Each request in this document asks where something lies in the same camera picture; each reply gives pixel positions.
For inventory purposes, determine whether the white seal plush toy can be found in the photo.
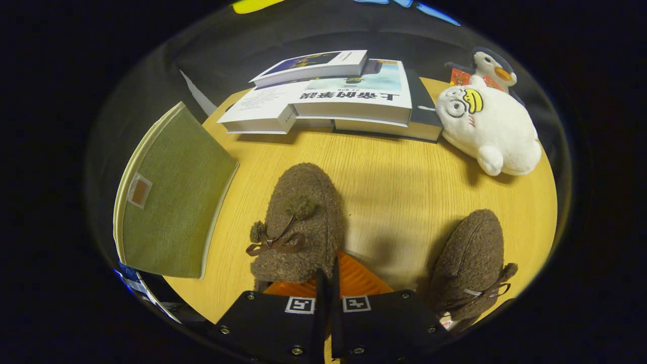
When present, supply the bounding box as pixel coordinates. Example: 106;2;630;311
435;76;543;177

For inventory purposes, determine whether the brown fuzzy shoe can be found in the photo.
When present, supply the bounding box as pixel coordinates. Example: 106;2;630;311
246;162;346;293
422;209;519;333

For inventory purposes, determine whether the green fabric storage box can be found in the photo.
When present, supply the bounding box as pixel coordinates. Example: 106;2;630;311
113;101;240;280

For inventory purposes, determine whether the book with teal cover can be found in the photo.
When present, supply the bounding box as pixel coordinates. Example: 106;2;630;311
288;60;413;126

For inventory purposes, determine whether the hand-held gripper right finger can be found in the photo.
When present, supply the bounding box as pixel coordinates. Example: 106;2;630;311
331;251;453;364

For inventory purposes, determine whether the lit blue screen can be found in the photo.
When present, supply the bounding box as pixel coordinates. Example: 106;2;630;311
113;262;178;323

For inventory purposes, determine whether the white text-covered book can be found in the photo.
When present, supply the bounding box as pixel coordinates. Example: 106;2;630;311
217;82;310;135

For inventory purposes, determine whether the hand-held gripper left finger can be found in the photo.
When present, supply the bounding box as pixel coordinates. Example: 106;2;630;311
207;270;327;364

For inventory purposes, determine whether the penguin plush toy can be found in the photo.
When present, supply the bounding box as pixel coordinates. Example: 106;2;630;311
445;47;525;106

